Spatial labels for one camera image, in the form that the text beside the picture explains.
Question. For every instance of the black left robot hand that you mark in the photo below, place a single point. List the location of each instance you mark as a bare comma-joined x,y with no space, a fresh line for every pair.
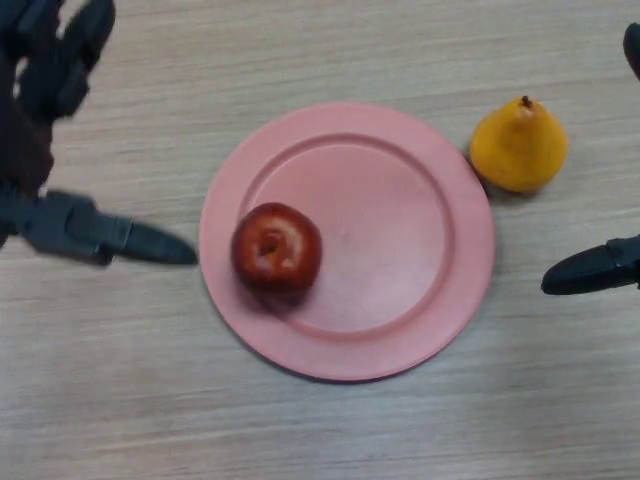
35,125

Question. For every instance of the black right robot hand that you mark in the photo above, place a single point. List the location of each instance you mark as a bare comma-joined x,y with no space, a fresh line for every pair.
585,272

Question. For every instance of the red apple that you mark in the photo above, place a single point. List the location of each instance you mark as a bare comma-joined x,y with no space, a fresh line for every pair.
275,250

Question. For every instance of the pink round plate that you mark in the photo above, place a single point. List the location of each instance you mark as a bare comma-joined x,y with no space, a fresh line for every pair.
380,260

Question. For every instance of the yellow pear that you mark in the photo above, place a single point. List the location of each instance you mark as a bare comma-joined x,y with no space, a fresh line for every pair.
517,150

